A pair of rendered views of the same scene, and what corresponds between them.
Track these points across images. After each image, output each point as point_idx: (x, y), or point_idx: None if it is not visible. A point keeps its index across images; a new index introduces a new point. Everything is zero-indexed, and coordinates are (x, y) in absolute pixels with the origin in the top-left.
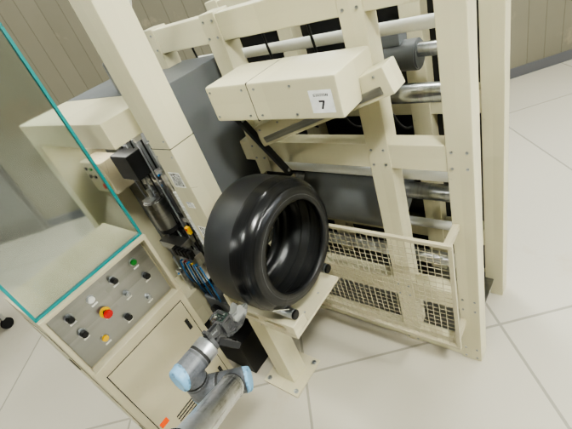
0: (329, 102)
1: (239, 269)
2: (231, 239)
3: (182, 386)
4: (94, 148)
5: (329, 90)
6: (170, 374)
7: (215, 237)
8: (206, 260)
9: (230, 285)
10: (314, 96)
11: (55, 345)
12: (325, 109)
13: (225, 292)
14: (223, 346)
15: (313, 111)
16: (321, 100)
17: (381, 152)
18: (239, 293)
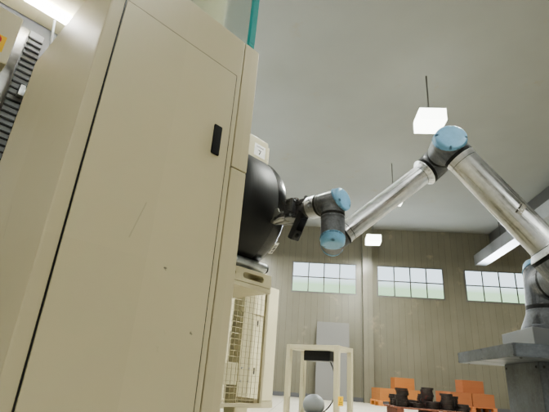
0: (263, 154)
1: (283, 184)
2: (269, 166)
3: (350, 199)
4: None
5: (265, 149)
6: (341, 189)
7: (257, 160)
8: (254, 170)
9: (274, 194)
10: (257, 146)
11: (230, 88)
12: (260, 155)
13: (261, 203)
14: (306, 221)
15: (254, 153)
16: (259, 150)
17: None
18: (279, 203)
